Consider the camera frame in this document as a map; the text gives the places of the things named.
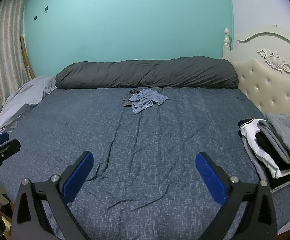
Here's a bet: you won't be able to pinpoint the light blue plaid shorts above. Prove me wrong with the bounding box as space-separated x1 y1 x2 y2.
128 89 169 114

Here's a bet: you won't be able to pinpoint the folded grey garment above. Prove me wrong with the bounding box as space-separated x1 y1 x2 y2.
257 113 290 164

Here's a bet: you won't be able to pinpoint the blue patterned bed cover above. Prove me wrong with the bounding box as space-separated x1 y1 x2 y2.
0 86 290 240

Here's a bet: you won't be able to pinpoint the wooden stick by wall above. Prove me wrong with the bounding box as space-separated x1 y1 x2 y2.
20 35 35 79

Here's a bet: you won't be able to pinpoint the cream tufted headboard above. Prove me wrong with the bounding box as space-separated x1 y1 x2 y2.
222 25 290 115

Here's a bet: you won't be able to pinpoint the striped beige curtain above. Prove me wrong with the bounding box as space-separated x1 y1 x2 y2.
0 0 30 112

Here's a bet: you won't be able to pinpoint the light grey crumpled sheet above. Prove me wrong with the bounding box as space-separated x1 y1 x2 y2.
0 75 56 134

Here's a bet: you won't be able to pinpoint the dark grey rolled duvet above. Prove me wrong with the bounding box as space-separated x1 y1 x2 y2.
56 56 239 89

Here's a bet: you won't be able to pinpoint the dark grey crumpled garment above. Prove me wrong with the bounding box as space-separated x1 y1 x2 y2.
122 88 141 107

